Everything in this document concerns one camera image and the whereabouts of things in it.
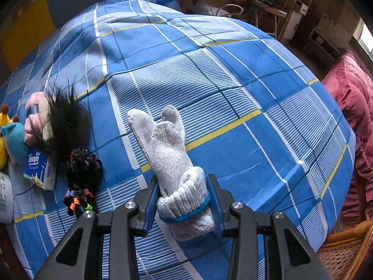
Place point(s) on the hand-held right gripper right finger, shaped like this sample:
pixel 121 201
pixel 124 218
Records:
pixel 214 201

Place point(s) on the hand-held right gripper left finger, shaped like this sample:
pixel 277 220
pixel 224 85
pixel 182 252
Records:
pixel 151 201

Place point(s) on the white knit glove pair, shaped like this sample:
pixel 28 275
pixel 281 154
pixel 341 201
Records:
pixel 174 166

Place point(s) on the black-haired pink doll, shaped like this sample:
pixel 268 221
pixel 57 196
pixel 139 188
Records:
pixel 67 122

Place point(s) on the blue tissue packet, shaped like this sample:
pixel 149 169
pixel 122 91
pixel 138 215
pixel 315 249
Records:
pixel 36 166

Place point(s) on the white tissue pack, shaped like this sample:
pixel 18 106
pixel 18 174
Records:
pixel 5 198

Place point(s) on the teal and pink plush toy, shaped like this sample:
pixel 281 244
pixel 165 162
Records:
pixel 14 140

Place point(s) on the blue checked blanket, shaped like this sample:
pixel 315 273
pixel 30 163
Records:
pixel 233 93

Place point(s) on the wicker chair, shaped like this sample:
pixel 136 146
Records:
pixel 346 250

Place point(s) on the yellow giraffe plush toy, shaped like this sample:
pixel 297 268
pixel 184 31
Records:
pixel 3 151

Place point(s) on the pink quilt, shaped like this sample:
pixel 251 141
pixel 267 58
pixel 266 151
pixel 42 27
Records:
pixel 352 99

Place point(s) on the white plastic bag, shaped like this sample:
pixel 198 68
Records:
pixel 204 7

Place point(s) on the white cabinet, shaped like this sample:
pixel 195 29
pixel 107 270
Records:
pixel 294 20

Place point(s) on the multicoloured padded headboard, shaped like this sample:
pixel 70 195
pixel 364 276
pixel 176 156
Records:
pixel 81 0

